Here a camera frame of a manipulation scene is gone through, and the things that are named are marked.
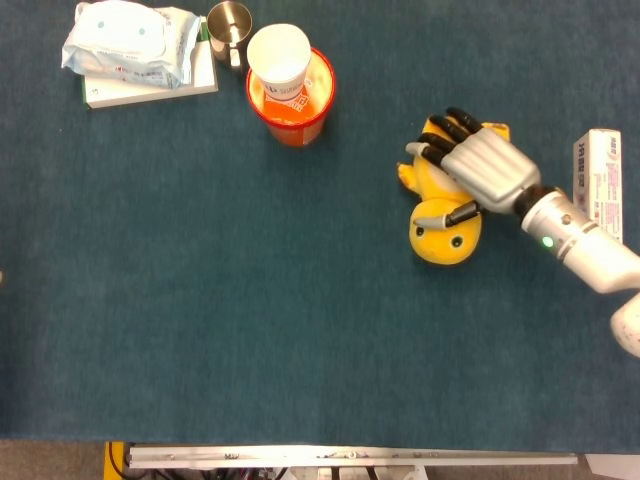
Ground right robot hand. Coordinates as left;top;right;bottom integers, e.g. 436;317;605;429
405;106;543;232

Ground yellow plush toy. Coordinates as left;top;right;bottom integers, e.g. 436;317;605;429
396;116;512;266

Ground white toothpaste box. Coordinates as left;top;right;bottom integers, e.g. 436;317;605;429
572;128;624;245

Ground red orange plastic cup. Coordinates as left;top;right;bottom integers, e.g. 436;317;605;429
245;47;337;148

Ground white paper cup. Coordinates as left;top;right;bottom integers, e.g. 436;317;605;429
246;23;313;99

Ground blue felt table mat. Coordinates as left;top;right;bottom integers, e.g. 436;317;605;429
0;0;640;448

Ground stainless steel mug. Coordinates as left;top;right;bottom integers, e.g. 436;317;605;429
206;0;254;71

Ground white green flat box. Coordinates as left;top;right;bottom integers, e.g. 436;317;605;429
81;15;220;110

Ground blue wet wipes pack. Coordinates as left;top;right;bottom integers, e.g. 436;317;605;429
60;0;204;90

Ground aluminium profile rail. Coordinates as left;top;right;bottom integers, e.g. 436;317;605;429
125;445;579;470

